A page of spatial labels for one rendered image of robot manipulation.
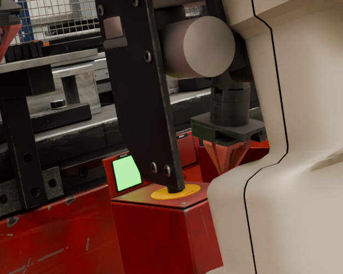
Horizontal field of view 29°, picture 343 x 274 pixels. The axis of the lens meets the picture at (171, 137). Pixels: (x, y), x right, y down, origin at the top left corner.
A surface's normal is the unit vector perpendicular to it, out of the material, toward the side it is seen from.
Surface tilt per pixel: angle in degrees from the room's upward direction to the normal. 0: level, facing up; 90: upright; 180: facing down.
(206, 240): 90
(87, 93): 90
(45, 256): 90
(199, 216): 90
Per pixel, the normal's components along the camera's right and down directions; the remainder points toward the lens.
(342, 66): 0.06, 0.02
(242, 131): 0.00, -0.94
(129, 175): 0.68, 0.00
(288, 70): -0.87, 0.22
